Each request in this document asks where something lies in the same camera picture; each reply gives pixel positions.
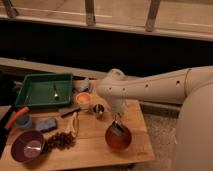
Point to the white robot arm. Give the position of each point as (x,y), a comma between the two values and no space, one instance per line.
(192,89)

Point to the red bowl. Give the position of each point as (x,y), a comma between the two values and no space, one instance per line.
(118,143)

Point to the purple bowl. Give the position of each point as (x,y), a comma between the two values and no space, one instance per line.
(27,146)

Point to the grey blue cloth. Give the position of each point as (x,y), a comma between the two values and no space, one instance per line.
(85,86)

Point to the silver spoon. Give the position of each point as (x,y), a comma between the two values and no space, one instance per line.
(56,95)

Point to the yellow banana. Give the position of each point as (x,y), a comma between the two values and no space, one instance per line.
(73,125)

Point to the wooden board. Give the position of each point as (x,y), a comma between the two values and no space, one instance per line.
(90,149)

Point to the green plastic tray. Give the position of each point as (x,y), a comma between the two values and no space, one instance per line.
(37,90)

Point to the grey blue sponge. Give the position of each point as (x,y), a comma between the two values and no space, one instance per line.
(46,125)

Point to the bunch of dark grapes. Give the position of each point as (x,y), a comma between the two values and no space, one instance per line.
(59,141)

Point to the small blue cup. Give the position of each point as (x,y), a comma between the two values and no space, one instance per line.
(24,122)

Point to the orange handled tool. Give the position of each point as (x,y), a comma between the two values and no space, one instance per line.
(17,115)

